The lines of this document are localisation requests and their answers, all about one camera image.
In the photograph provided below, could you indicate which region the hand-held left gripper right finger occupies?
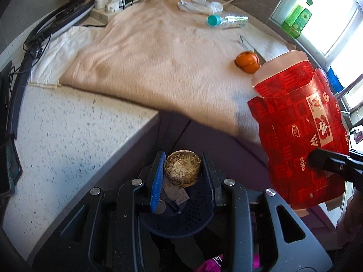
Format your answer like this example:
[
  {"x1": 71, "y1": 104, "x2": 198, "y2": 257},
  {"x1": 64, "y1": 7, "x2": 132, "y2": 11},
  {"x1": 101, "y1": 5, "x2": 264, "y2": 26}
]
[{"x1": 201, "y1": 152, "x2": 332, "y2": 272}]

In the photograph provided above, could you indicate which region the white power strip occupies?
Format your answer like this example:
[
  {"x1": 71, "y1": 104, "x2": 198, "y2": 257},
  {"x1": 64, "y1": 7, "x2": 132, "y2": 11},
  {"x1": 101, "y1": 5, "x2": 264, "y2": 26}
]
[{"x1": 91, "y1": 1, "x2": 126, "y2": 24}]

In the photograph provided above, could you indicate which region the clear plastic bag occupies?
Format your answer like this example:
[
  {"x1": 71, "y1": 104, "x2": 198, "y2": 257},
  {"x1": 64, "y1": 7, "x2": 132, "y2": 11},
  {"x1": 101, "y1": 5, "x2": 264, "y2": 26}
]
[{"x1": 178, "y1": 0, "x2": 223, "y2": 15}]

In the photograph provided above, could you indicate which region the pink cloth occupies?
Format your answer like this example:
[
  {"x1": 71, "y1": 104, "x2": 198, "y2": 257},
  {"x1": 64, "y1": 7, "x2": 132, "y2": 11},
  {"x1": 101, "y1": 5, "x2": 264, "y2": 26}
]
[{"x1": 196, "y1": 253, "x2": 260, "y2": 272}]

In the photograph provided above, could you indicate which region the clear plastic bottle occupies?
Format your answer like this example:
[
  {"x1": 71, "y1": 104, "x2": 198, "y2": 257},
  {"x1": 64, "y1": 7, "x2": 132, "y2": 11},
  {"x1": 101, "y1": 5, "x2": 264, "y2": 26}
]
[{"x1": 207, "y1": 13, "x2": 249, "y2": 29}]

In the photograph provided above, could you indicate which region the green dish soap bottle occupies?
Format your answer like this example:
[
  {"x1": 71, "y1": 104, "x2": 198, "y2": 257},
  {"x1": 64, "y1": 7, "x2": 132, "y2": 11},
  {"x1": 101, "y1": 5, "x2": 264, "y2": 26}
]
[{"x1": 281, "y1": 0, "x2": 313, "y2": 39}]

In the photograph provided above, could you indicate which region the white cloth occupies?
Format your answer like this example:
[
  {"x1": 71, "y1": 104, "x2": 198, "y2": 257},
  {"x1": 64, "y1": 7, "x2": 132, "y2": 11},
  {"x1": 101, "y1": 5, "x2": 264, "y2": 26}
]
[{"x1": 31, "y1": 26, "x2": 107, "y2": 87}]

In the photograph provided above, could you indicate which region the red carton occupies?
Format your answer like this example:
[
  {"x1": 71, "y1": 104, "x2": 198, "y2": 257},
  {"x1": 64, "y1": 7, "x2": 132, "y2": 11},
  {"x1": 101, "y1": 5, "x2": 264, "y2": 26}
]
[{"x1": 248, "y1": 50, "x2": 351, "y2": 219}]

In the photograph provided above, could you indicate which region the white window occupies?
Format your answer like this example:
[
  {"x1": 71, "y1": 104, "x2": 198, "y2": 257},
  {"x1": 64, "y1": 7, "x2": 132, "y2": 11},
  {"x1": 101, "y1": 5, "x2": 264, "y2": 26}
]
[{"x1": 269, "y1": 0, "x2": 363, "y2": 114}]

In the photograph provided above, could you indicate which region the beige towel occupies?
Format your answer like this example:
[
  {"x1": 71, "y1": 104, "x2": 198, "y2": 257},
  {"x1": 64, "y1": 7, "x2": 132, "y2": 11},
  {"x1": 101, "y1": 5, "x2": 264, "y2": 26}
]
[{"x1": 58, "y1": 0, "x2": 292, "y2": 136}]

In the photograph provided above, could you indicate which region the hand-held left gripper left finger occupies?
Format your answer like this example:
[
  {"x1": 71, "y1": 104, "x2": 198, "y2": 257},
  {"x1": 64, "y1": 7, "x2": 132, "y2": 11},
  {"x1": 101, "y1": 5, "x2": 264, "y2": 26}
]
[{"x1": 32, "y1": 151, "x2": 168, "y2": 272}]

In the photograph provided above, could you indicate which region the orange tangerine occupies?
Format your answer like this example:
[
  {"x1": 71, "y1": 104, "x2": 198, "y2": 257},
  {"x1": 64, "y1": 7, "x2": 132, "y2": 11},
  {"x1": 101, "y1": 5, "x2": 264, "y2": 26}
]
[{"x1": 234, "y1": 51, "x2": 261, "y2": 73}]

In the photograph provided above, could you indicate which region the black cable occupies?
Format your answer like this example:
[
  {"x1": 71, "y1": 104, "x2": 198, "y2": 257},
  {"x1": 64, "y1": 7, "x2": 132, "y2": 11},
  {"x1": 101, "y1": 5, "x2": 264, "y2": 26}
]
[{"x1": 8, "y1": 0, "x2": 95, "y2": 139}]

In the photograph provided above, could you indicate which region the round brown pastry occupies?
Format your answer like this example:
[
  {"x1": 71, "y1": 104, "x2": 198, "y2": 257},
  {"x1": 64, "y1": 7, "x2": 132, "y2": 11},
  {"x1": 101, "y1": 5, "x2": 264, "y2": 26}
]
[{"x1": 164, "y1": 150, "x2": 202, "y2": 188}]

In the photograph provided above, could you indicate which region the dark blue perforated bin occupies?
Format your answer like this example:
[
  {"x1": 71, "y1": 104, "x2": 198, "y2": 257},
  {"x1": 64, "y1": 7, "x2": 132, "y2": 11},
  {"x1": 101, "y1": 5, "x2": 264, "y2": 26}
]
[{"x1": 139, "y1": 176, "x2": 216, "y2": 237}]

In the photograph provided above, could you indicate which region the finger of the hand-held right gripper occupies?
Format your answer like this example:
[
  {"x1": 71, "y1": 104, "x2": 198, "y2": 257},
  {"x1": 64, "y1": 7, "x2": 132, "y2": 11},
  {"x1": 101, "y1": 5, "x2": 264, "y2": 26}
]
[{"x1": 308, "y1": 147, "x2": 363, "y2": 187}]

